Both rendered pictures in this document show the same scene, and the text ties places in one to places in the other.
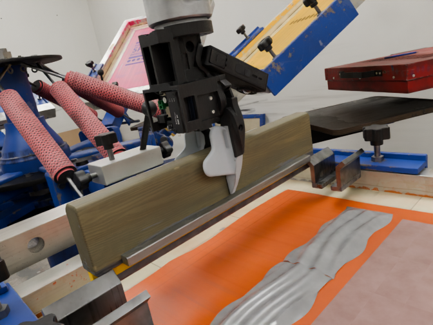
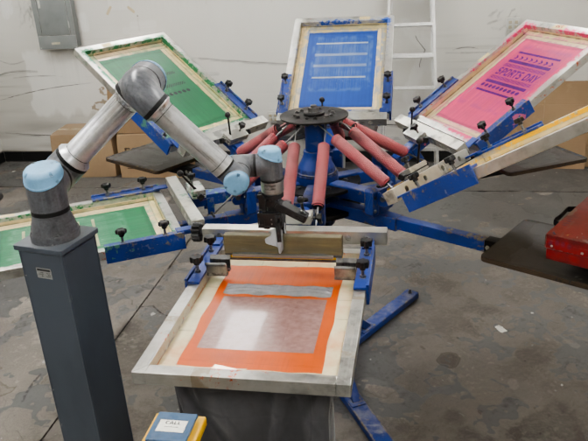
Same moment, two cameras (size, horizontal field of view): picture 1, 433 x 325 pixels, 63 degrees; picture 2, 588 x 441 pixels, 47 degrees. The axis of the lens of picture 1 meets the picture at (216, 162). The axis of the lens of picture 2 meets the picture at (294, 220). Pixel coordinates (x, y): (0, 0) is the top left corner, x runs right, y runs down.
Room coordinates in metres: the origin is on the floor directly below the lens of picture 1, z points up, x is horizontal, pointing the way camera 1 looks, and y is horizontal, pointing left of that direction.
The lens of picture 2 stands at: (-0.77, -1.70, 2.04)
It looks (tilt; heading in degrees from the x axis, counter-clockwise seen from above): 23 degrees down; 53
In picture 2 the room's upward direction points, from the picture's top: 3 degrees counter-clockwise
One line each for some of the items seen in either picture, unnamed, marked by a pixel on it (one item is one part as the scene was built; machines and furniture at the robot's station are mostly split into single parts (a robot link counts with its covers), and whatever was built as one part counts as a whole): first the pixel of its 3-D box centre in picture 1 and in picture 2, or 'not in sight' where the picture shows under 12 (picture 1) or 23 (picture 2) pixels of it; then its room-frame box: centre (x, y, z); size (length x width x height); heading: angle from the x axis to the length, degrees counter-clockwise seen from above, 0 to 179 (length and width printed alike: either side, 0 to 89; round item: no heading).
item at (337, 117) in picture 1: (250, 147); (451, 233); (1.19, -0.13, 0.91); 1.34 x 0.40 x 0.08; 102
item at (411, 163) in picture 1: (335, 170); (365, 272); (0.63, -0.22, 0.98); 0.30 x 0.05 x 0.07; 42
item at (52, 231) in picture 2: not in sight; (52, 221); (-0.18, 0.33, 1.25); 0.15 x 0.15 x 0.10
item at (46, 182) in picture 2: not in sight; (45, 185); (-0.18, 0.33, 1.37); 0.13 x 0.12 x 0.14; 52
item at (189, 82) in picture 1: (187, 80); (271, 209); (0.43, 0.02, 1.20); 0.09 x 0.08 x 0.12; 132
